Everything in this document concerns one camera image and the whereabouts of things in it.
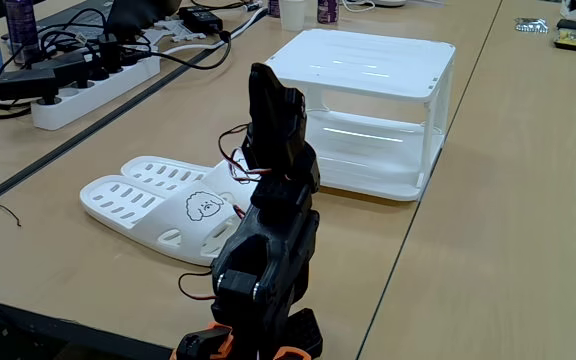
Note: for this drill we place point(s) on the white slipper with dog print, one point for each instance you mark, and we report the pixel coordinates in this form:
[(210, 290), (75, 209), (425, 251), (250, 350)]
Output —
[(118, 200), (163, 172)]

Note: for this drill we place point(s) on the white plastic bracket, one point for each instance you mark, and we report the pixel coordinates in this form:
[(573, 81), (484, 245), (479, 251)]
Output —
[(154, 39), (185, 31)]

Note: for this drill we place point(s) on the black wall adapter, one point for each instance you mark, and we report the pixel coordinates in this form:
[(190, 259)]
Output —
[(25, 82)]

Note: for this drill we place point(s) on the dark laptop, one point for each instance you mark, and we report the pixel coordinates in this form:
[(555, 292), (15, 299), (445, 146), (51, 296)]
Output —
[(138, 15)]

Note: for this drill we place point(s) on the white power strip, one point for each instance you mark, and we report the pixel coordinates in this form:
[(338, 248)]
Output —
[(93, 95)]

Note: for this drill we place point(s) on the black power plug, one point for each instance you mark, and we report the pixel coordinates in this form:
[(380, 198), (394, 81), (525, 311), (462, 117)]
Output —
[(109, 52)]

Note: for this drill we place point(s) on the tall purple drink can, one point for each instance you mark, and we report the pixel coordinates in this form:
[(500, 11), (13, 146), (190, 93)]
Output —
[(20, 25)]

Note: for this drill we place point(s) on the silver foil wrapper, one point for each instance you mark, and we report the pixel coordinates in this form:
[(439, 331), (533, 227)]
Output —
[(531, 25)]

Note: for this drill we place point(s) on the white paper cup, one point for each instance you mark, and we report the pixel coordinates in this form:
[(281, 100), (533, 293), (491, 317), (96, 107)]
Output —
[(292, 15)]

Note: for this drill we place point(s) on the black power brick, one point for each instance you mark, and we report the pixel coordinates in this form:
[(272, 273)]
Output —
[(200, 20), (63, 67)]

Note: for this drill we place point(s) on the white shoe rack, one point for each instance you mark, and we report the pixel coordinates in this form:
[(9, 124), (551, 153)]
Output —
[(368, 60)]

